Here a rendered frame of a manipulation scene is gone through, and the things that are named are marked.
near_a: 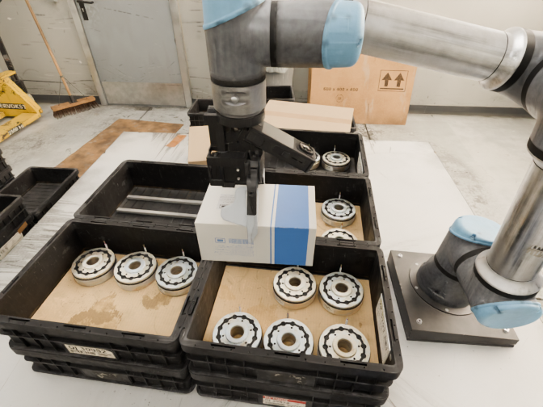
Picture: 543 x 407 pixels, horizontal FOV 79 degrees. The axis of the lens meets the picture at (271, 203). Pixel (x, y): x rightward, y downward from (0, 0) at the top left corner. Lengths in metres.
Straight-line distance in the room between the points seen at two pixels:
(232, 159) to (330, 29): 0.22
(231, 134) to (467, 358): 0.79
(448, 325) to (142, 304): 0.75
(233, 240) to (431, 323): 0.58
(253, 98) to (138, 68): 3.68
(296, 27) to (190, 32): 3.43
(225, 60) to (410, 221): 1.00
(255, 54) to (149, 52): 3.59
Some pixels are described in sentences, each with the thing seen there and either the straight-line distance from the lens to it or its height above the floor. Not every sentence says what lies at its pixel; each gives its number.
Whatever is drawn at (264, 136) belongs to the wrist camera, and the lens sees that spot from 0.48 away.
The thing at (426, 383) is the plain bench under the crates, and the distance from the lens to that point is 0.94.
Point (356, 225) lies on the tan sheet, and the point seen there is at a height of 0.83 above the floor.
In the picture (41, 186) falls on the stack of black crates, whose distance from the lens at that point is 2.35.
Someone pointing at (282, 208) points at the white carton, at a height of 1.13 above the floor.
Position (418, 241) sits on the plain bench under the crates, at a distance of 1.23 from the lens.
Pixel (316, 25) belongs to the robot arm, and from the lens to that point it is 0.43.
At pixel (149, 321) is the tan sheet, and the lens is 0.83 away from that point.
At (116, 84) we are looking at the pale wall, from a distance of 4.29.
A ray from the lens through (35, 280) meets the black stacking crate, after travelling 0.94.
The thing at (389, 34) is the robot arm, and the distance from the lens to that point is 0.57.
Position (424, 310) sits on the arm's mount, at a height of 0.75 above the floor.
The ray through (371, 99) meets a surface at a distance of 3.67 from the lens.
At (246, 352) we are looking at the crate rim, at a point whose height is 0.93.
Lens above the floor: 1.50
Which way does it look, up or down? 38 degrees down
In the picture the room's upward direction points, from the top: straight up
